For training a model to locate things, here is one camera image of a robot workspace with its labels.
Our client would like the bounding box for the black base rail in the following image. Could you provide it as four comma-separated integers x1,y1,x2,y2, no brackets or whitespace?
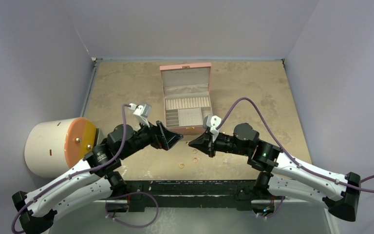
110,179,282,214

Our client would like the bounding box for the pink jewelry box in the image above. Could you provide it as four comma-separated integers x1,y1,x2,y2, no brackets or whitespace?
159,62,212,135

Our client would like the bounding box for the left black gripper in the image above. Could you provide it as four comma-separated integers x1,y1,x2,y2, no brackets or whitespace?
120,116,182,159

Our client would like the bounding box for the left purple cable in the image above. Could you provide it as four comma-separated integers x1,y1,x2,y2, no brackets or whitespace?
11,103,136,234

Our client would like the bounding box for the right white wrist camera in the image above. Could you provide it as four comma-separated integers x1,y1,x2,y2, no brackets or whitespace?
203,115,222,143

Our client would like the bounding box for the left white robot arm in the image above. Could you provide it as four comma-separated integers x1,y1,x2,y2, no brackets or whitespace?
11,121,183,234

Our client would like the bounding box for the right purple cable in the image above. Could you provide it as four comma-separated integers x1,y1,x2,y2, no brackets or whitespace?
216,97,374,195

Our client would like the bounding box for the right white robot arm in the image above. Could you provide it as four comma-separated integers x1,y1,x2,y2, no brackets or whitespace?
188,123,360,222

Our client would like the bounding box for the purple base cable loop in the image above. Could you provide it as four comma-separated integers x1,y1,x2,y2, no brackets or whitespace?
105,192,159,229

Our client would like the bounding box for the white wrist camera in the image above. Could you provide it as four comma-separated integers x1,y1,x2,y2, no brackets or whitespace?
203,115,222,143
130,103,151,127

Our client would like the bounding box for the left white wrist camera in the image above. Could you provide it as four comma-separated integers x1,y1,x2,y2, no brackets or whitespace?
130,103,151,127

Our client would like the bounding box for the white cylinder orange lid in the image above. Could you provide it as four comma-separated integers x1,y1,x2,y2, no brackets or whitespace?
24,117,97,178

